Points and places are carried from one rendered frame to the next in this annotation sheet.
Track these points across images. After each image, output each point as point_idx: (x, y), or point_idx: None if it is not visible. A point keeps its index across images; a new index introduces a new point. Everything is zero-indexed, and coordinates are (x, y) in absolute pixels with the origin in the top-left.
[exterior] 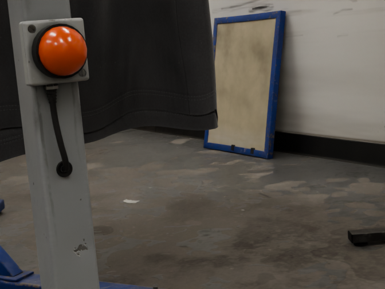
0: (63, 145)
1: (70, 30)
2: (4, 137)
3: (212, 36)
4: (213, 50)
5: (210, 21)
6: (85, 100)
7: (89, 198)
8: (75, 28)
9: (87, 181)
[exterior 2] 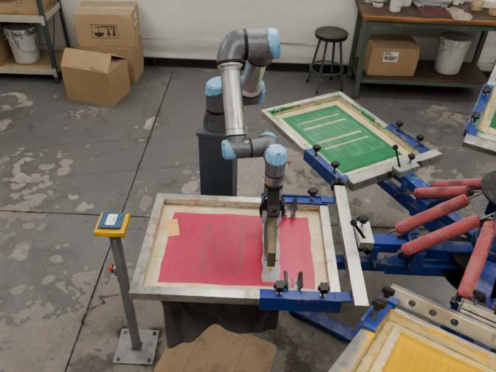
0: (117, 278)
1: (109, 266)
2: None
3: (164, 331)
4: (165, 333)
5: (164, 328)
6: None
7: (119, 288)
8: (111, 268)
9: (119, 286)
